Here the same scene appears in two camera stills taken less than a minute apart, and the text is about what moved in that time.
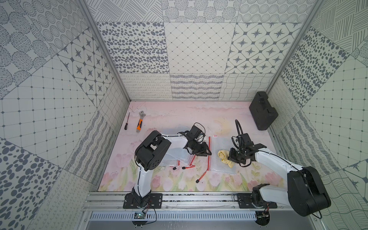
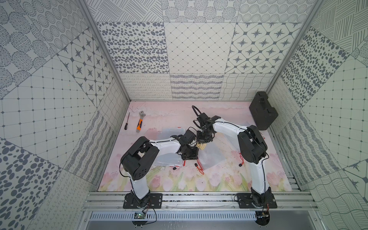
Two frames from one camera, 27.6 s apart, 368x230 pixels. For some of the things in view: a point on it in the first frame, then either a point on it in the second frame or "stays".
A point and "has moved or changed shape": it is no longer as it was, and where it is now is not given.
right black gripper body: [238, 156] -> [204, 136]
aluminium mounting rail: [100, 201] stays
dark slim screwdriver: [126, 124] stays
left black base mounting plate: [155, 201] stays
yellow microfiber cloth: [224, 155] has moved or changed shape
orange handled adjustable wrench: [139, 124] stays
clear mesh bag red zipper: [215, 144] has moved or changed shape
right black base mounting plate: [244, 201] stays
